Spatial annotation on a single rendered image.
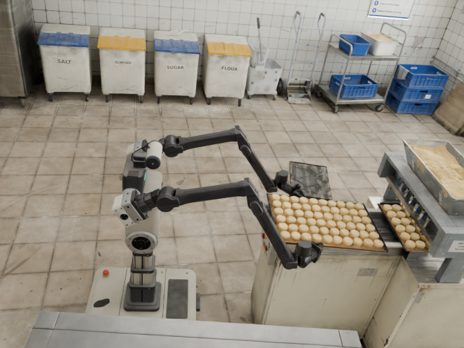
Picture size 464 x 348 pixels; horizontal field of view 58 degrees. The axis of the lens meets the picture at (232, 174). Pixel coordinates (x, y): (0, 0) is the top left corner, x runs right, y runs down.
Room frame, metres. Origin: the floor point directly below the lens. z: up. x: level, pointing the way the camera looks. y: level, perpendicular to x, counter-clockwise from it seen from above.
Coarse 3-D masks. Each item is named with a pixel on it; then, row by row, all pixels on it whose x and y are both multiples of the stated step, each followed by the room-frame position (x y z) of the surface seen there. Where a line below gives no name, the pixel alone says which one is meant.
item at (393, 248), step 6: (288, 246) 1.61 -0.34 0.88; (294, 246) 1.62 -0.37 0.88; (324, 246) 1.65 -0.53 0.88; (390, 246) 1.71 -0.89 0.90; (396, 246) 1.71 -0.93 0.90; (402, 246) 1.72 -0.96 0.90; (324, 252) 1.65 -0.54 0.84; (330, 252) 1.65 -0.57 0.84; (336, 252) 1.66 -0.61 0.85; (342, 252) 1.67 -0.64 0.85; (348, 252) 1.67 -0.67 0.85; (354, 252) 1.68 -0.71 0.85; (360, 252) 1.68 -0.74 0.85; (366, 252) 1.69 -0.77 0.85; (372, 252) 1.69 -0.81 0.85; (378, 252) 1.70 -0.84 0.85; (384, 252) 1.71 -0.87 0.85; (390, 252) 1.71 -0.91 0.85; (396, 252) 1.72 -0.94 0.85; (402, 252) 1.72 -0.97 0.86; (408, 252) 1.73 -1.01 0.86
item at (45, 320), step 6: (42, 312) 0.37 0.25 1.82; (48, 312) 0.38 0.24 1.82; (54, 312) 0.38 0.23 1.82; (36, 318) 0.36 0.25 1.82; (42, 318) 0.36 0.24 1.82; (48, 318) 0.37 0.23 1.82; (54, 318) 0.37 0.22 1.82; (36, 324) 0.35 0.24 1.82; (42, 324) 0.36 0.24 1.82; (48, 324) 0.36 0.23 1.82; (54, 324) 0.36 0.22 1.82
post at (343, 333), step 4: (340, 332) 0.41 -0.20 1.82; (344, 332) 0.41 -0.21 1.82; (348, 332) 0.42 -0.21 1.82; (352, 332) 0.42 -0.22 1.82; (356, 332) 0.42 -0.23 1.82; (340, 336) 0.41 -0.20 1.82; (344, 336) 0.41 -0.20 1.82; (348, 336) 0.41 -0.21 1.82; (352, 336) 0.41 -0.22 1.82; (356, 336) 0.41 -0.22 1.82; (344, 340) 0.40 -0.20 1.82; (348, 340) 0.40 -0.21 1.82; (352, 340) 0.40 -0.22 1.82; (356, 340) 0.40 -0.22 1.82; (344, 344) 0.39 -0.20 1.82; (348, 344) 0.39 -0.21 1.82; (352, 344) 0.40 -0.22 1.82; (356, 344) 0.40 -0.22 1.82; (360, 344) 0.40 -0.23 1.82
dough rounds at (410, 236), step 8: (384, 208) 2.03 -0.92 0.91; (392, 208) 2.04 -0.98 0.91; (400, 208) 2.04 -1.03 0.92; (392, 216) 1.95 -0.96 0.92; (400, 216) 1.96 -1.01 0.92; (408, 216) 1.98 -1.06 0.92; (392, 224) 1.89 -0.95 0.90; (400, 224) 1.90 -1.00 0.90; (408, 224) 1.91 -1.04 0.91; (400, 232) 1.83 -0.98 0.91; (408, 232) 1.84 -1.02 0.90; (416, 232) 1.86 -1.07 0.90; (408, 240) 1.75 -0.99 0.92; (416, 240) 1.78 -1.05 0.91; (424, 240) 1.79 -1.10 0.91; (408, 248) 1.71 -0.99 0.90; (416, 248) 1.72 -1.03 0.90; (424, 248) 1.73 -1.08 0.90
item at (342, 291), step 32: (384, 224) 1.96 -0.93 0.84; (320, 256) 1.64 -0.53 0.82; (352, 256) 1.67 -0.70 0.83; (384, 256) 1.70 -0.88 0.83; (256, 288) 1.83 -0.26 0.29; (288, 288) 1.61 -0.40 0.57; (320, 288) 1.64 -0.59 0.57; (352, 288) 1.68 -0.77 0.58; (384, 288) 1.71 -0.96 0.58; (256, 320) 1.69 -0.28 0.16; (288, 320) 1.62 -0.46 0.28; (320, 320) 1.66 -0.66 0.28; (352, 320) 1.69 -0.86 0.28
